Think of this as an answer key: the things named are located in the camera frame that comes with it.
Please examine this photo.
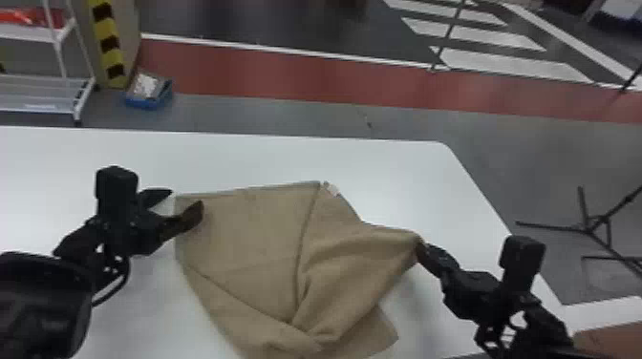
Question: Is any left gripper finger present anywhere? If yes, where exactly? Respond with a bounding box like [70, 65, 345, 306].
[137, 187, 175, 211]
[158, 200, 205, 243]

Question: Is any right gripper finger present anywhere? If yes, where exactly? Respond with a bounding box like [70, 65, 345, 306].
[414, 242, 461, 281]

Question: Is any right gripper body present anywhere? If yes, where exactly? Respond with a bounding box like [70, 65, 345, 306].
[439, 267, 504, 324]

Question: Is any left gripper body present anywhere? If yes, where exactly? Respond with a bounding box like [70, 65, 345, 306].
[99, 199, 168, 259]

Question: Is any beige towel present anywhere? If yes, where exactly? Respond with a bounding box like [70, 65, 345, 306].
[173, 179, 425, 359]

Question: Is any blue tray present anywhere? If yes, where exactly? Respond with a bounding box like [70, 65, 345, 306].
[123, 69, 175, 112]

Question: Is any black tripod stand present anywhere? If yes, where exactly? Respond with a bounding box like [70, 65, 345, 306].
[515, 184, 642, 278]

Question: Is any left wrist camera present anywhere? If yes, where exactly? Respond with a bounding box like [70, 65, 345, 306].
[95, 165, 140, 220]

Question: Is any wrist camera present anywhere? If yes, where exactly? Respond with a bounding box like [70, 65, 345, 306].
[95, 165, 140, 220]
[498, 235, 547, 293]

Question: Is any black cable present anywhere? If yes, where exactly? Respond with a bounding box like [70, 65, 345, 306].
[91, 254, 133, 307]

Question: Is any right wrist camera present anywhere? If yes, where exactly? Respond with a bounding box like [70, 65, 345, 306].
[498, 235, 547, 293]

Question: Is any white wire rack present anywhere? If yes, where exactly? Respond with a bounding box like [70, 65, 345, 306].
[0, 0, 97, 125]

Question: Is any yellow black striped post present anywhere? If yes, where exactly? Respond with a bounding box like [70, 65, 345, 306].
[70, 0, 142, 91]

